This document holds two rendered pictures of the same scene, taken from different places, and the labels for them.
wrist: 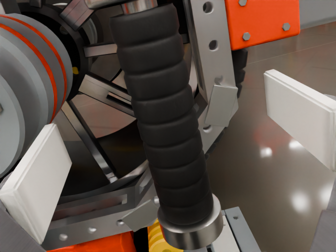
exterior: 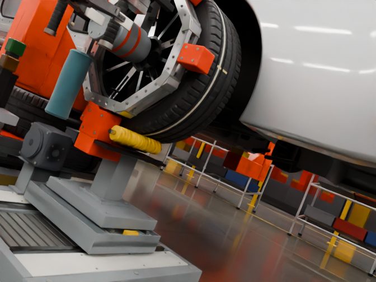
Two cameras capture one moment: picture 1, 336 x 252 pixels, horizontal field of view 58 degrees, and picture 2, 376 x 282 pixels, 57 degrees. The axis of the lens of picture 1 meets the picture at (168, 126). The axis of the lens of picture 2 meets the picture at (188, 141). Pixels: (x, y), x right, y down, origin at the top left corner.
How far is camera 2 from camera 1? 1.07 m
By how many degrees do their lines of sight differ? 44
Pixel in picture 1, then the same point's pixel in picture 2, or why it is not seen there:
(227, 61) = (173, 64)
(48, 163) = (97, 15)
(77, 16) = (164, 46)
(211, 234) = (103, 42)
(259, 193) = not seen: outside the picture
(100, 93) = (152, 74)
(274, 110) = (126, 26)
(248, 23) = (184, 54)
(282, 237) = not seen: outside the picture
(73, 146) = not seen: hidden behind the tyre
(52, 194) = (93, 17)
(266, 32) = (187, 59)
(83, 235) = (103, 103)
